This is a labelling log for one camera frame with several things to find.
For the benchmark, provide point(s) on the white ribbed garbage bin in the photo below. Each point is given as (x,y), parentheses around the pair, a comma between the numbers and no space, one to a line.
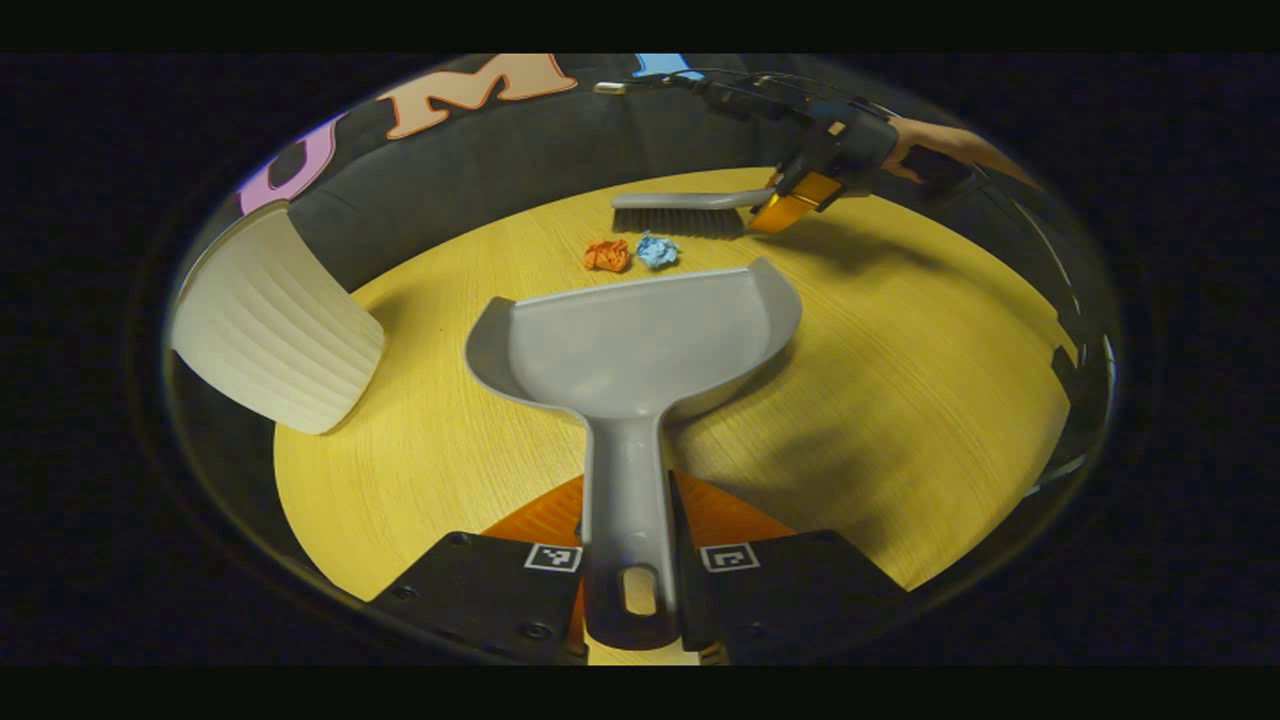
(275,325)

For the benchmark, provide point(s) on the small grey broom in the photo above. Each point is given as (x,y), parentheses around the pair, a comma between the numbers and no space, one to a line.
(680,212)

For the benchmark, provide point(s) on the orange paper trash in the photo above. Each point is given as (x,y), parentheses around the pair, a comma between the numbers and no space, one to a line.
(607,256)

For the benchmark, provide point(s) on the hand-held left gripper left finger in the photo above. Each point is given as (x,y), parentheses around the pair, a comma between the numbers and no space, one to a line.
(480,595)

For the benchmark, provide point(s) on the blue paper trash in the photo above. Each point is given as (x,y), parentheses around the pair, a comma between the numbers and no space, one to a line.
(657,250)

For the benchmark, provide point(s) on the grey plastic dustpan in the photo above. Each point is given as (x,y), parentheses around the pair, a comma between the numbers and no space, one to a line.
(635,340)

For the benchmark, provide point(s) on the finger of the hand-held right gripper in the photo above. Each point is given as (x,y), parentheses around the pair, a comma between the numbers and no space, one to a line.
(795,205)

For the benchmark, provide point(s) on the black backdrop cloth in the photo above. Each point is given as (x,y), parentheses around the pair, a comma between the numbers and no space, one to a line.
(520,170)

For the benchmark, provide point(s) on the wooden desktop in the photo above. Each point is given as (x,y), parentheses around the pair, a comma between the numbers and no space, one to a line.
(900,400)

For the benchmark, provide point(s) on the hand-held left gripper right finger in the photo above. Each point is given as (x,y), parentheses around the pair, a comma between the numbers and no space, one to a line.
(790,590)

